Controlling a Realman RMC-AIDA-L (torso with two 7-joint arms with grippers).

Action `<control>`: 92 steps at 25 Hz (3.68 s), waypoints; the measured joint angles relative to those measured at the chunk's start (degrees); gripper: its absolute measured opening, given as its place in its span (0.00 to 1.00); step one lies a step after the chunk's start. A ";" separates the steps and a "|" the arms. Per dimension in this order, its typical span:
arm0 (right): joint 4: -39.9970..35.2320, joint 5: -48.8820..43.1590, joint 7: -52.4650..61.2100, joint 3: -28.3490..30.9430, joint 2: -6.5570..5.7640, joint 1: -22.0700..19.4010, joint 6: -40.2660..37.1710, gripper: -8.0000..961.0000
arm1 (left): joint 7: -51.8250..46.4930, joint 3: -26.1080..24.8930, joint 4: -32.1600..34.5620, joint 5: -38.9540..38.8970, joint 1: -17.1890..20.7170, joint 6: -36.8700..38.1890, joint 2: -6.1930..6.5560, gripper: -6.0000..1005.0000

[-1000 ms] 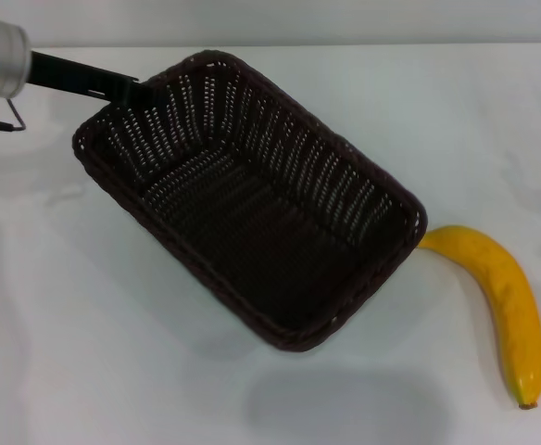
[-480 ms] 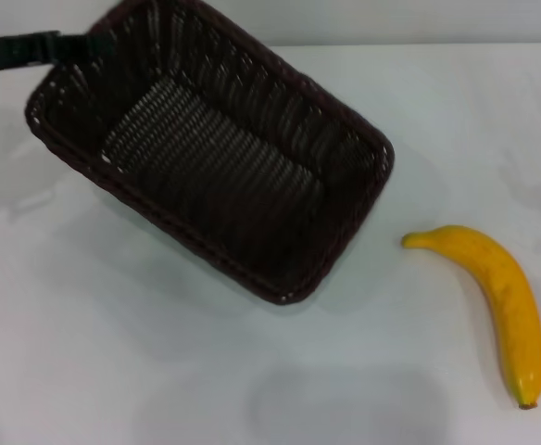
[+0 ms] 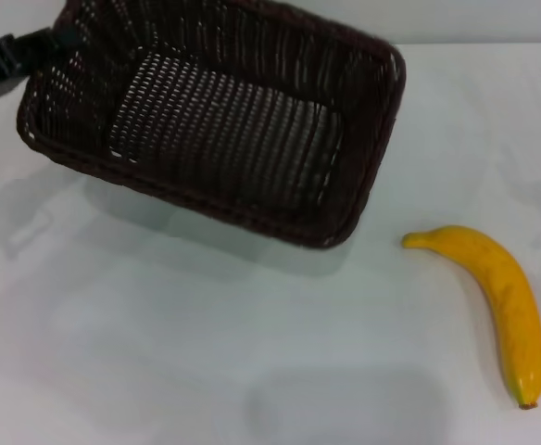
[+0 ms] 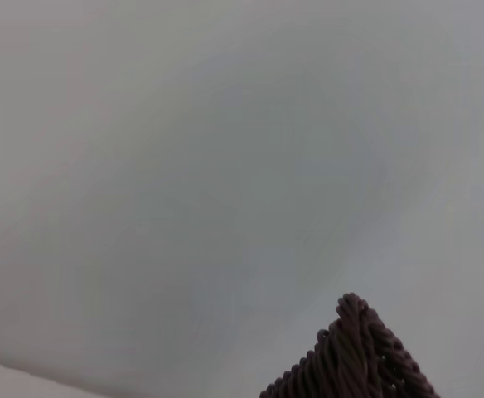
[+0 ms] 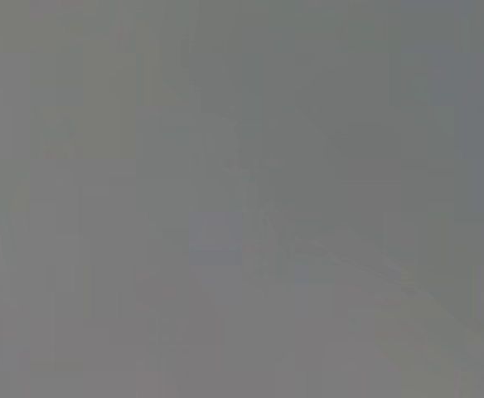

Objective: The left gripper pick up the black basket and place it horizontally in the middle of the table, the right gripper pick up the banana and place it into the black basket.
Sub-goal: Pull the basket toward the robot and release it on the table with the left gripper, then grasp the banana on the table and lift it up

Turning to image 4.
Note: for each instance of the dark brown woven basket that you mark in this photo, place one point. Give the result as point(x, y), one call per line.
point(349, 360)

